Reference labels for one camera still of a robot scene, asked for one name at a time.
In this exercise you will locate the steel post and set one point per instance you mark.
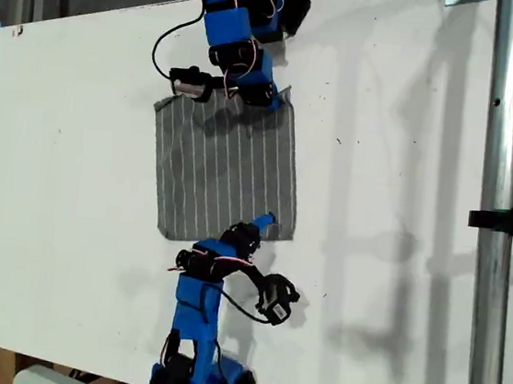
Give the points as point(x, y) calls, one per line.
point(504, 137)

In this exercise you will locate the black camera box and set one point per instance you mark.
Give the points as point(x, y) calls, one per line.
point(187, 84)
point(278, 308)

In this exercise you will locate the grey white-striped towel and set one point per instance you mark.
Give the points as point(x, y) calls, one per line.
point(226, 170)

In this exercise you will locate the white box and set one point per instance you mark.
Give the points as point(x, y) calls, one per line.
point(54, 382)

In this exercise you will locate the black clamp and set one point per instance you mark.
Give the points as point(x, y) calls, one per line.
point(512, 221)

